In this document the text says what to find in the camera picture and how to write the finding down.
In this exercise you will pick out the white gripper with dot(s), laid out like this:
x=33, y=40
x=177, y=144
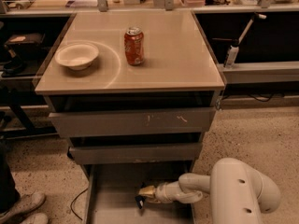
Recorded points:
x=162, y=192

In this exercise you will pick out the blue rxbar blueberry bar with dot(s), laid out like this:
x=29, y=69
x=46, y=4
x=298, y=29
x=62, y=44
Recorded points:
x=140, y=200

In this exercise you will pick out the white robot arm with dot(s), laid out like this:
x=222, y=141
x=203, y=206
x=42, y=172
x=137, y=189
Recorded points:
x=239, y=194

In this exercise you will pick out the open bottom drawer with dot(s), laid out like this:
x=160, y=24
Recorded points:
x=113, y=188

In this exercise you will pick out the middle grey drawer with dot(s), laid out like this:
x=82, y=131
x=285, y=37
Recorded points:
x=136, y=153

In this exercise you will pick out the grey drawer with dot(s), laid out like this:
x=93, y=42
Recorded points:
x=133, y=122
x=136, y=153

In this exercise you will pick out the top grey drawer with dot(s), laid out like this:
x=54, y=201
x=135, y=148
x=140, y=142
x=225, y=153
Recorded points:
x=133, y=122

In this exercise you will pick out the grey drawer cabinet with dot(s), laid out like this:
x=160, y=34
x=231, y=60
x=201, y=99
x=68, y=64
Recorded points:
x=178, y=72

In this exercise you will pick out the white shoe lower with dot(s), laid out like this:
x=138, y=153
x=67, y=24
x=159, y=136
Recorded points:
x=37, y=218

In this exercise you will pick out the dark trouser leg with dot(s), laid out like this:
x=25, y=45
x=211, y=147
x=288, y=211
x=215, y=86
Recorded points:
x=8, y=193

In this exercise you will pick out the white paper bowl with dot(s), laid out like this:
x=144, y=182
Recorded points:
x=76, y=56

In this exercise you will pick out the orange soda can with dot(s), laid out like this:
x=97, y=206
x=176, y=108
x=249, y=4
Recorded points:
x=133, y=46

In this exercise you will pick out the black item left shelf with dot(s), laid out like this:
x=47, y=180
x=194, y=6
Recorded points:
x=24, y=51

